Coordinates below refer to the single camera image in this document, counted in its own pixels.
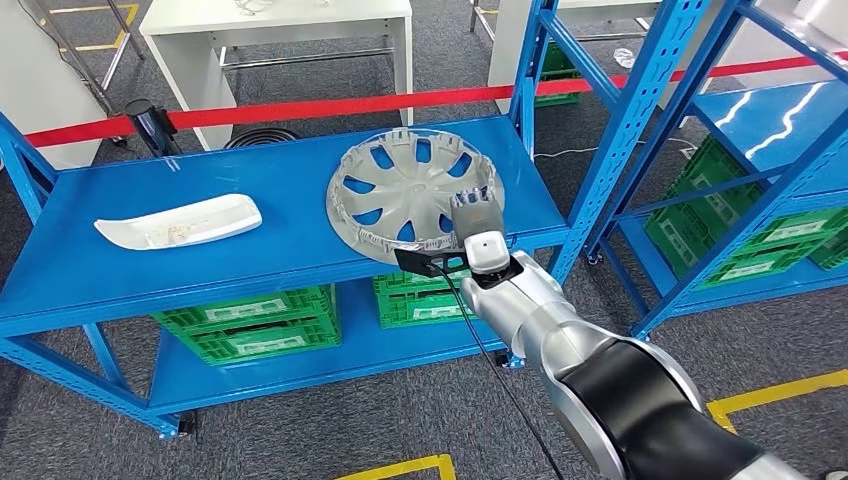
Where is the white table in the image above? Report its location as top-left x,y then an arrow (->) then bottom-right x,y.
138,0 -> 416,153

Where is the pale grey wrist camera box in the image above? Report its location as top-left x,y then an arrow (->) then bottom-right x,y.
462,231 -> 513,277

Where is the black camera cable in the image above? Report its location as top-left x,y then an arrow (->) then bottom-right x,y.
429,263 -> 566,480

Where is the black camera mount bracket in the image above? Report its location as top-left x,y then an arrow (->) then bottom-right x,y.
393,241 -> 476,279

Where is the blue metal shelf rack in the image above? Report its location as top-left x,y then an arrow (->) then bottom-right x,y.
536,0 -> 848,341
0,0 -> 573,443

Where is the black stanchion post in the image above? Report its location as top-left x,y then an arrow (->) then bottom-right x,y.
123,98 -> 184,159

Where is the white cabinet panel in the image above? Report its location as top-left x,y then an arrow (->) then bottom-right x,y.
0,0 -> 111,171

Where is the metal stand frame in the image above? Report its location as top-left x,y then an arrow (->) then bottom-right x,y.
26,0 -> 146,118

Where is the red barrier belt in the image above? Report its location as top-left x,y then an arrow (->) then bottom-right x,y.
24,50 -> 848,149

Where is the grey plastic wheel cover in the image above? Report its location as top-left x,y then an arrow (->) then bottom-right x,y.
325,126 -> 507,267

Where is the white plastic trim part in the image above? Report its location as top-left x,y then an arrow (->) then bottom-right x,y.
93,193 -> 264,252

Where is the black round ribbed base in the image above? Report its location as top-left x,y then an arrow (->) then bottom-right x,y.
223,126 -> 303,151

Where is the yellow floor tape square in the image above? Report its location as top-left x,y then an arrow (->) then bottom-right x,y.
704,368 -> 848,436
333,453 -> 459,480

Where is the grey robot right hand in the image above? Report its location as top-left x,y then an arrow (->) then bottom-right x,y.
449,186 -> 507,244

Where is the white floor cable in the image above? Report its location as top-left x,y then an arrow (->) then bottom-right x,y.
532,137 -> 698,161

